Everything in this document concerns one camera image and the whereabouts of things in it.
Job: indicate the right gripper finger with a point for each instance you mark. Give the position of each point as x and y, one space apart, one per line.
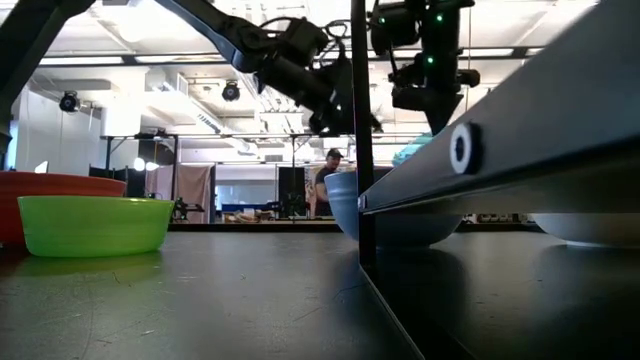
441 120

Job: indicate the cyan bowl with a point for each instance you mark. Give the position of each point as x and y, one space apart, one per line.
412 150

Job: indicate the blue bowl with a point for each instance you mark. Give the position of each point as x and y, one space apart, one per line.
342 200

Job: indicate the white bowl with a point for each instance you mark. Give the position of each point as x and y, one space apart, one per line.
590 230

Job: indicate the light green bowl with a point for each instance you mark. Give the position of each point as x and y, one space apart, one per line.
95 225

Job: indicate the red bowl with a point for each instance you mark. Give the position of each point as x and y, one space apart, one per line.
50 185

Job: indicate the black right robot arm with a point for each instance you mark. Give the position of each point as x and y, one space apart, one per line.
442 40

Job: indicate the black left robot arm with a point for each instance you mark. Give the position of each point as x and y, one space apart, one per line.
215 25

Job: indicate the person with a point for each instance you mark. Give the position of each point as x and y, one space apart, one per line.
327 185

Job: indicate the black cabinet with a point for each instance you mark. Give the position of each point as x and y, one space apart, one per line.
292 185

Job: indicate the black ceiling spotlight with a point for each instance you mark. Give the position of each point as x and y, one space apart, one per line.
69 102
231 92

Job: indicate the beige curtain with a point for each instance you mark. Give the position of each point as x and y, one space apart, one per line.
195 190

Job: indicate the black table mat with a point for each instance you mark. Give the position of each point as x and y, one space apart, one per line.
200 300

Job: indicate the black vertical frame post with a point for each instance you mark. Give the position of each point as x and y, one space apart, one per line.
362 100

